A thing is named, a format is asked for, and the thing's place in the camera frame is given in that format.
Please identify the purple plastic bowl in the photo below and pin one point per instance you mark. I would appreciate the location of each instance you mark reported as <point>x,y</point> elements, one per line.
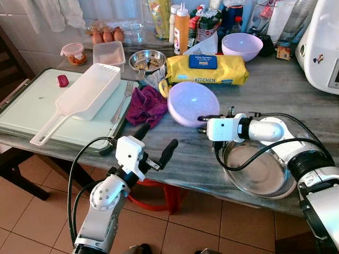
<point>190,103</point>
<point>242,46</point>

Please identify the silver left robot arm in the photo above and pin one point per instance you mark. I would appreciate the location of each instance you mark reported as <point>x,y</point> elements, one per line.
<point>103,201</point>

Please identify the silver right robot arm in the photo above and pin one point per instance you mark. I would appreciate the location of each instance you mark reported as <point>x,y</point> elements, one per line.
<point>265,129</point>

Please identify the maroon cloth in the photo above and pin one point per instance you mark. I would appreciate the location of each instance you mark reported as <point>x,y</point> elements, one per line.
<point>145,106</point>

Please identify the steel fork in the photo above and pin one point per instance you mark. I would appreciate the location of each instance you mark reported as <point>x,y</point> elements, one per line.
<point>123,100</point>

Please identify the red plastic stool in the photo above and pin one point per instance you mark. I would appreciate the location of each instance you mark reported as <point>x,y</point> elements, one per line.
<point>169,198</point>

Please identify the yellow kitchen wipes pack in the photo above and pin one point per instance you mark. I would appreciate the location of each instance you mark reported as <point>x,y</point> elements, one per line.
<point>228,71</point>

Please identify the marble top dark wooden table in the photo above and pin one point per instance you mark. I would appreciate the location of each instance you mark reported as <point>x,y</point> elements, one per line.
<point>265,100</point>

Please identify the white tissue paper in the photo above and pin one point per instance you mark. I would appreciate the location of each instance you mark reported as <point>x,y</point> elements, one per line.
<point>209,46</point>

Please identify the steel plate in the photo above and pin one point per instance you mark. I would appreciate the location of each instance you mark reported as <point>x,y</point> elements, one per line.
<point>259,174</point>

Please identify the small steel bowl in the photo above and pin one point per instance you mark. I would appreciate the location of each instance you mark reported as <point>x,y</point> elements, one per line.
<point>147,59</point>

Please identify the clear plastic lidded container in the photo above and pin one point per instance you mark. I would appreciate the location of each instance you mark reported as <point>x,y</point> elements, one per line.
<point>109,53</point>

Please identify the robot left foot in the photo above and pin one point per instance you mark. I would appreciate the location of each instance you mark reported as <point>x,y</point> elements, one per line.
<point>137,249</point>

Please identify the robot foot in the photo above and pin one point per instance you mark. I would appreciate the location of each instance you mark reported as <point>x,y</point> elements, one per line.
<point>137,249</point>
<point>207,251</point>

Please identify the small black object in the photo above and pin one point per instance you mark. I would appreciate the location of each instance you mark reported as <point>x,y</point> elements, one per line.
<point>267,47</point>

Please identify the orange sauce squeeze bottle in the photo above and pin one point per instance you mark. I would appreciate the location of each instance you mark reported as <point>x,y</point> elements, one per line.
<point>181,32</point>

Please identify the small red object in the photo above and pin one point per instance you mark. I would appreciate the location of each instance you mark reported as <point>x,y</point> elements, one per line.
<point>62,81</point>

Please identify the green and red food packet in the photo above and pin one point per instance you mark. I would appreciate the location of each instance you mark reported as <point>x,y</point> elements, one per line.
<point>206,21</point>

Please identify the small jar with orange label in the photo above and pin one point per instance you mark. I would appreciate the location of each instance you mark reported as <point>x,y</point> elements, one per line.
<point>284,51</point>

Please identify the white squeeze bottle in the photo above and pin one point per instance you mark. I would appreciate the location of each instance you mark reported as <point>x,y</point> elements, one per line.
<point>172,21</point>

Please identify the dark blue jar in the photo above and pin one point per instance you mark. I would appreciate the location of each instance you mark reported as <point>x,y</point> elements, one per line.
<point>232,16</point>

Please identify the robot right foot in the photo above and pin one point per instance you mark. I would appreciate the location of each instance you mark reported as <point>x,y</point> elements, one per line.
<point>207,251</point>

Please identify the yellow food packet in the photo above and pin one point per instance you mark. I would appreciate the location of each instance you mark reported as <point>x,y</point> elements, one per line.
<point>159,18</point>

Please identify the pale green cutting board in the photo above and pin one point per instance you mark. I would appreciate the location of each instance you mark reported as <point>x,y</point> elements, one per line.
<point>32,111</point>

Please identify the white printed paper sheet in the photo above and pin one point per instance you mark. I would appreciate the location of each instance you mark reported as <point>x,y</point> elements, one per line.
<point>280,18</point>

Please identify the white kitchen appliance with display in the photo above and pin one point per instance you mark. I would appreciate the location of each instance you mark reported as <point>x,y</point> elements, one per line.
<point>318,47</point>

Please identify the clear plastic bottle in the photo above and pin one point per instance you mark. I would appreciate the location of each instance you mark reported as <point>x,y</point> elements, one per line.
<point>299,18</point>

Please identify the white hanging cloth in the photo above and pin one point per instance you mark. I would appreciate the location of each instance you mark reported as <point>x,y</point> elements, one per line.
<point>58,13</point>

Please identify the dark wooden chair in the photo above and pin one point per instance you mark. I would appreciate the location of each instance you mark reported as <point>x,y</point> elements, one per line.
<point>10,63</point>

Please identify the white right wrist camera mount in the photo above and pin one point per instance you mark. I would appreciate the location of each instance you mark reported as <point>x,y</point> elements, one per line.
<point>222,129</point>

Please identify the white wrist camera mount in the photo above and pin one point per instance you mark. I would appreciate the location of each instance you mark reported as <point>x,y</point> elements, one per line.
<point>130,153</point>
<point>222,129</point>

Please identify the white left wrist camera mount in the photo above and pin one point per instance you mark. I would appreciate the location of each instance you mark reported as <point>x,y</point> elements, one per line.
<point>130,153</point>

